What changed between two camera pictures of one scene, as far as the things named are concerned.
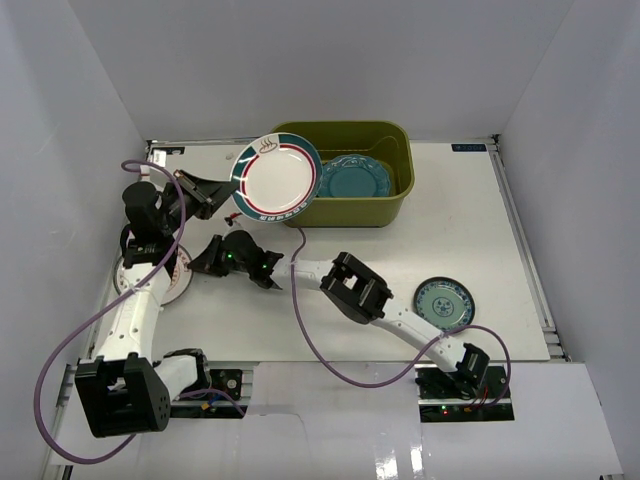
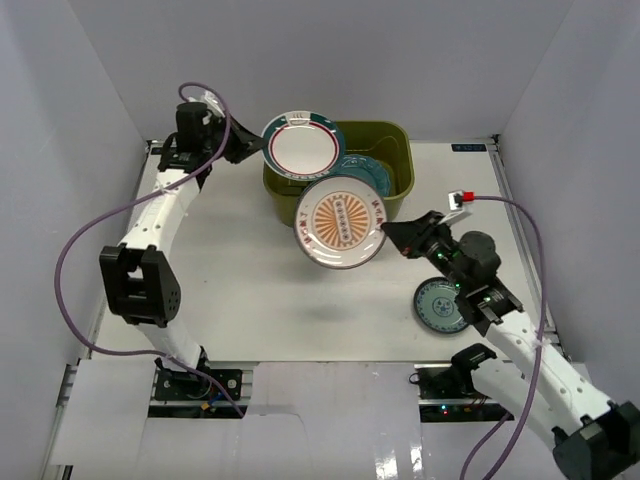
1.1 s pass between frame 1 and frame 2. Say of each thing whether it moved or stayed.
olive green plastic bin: stayed
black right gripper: moved
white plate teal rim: moved
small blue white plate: stayed
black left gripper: moved
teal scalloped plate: stayed
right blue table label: stayed
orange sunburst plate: moved
